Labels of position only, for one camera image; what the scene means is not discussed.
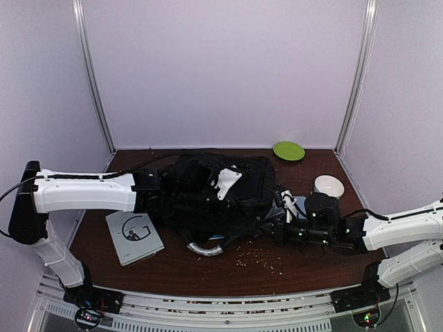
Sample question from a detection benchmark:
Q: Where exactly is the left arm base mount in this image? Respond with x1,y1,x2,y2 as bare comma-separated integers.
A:
63,288,124,331

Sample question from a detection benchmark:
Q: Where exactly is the left black cable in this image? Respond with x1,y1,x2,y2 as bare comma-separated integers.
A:
0,154,181,239

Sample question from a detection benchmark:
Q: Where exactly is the grey book letter G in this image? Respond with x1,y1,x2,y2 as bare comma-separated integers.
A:
106,212,165,266

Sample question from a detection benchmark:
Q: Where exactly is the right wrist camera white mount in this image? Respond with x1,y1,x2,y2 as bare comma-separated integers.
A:
273,187,298,223

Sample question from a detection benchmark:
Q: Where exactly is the right aluminium frame post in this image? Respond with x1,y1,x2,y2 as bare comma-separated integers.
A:
335,0,379,156

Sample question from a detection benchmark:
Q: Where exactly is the black backpack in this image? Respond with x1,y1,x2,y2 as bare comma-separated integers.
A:
157,153,276,249

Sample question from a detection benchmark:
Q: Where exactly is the aluminium frame post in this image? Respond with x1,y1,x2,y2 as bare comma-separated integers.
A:
335,0,379,156
72,0,116,154

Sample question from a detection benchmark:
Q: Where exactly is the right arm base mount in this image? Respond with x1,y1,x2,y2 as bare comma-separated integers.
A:
330,286,390,330

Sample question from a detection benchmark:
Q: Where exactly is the dog picture book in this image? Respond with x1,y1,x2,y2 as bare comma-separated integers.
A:
208,234,228,241

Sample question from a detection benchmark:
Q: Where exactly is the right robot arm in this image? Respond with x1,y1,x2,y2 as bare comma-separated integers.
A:
256,191,442,306

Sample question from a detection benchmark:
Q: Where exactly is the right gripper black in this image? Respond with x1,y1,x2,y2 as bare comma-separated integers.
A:
255,214,333,250

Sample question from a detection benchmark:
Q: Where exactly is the front aluminium rail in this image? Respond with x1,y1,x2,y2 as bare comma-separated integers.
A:
24,273,430,331

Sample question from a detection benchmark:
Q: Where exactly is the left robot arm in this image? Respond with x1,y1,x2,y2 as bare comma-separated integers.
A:
8,160,171,307

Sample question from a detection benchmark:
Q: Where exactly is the blue glasses case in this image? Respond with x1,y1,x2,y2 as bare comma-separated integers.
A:
294,196,307,219

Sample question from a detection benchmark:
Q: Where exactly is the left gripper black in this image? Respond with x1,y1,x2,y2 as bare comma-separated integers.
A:
174,178,243,227

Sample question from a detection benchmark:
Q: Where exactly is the green plate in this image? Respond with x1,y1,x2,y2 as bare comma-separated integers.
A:
273,141,305,161

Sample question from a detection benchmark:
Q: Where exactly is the left aluminium frame post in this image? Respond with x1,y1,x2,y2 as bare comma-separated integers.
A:
72,0,116,154

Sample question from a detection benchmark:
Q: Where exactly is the white ribbed bowl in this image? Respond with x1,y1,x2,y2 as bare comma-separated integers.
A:
314,174,345,199

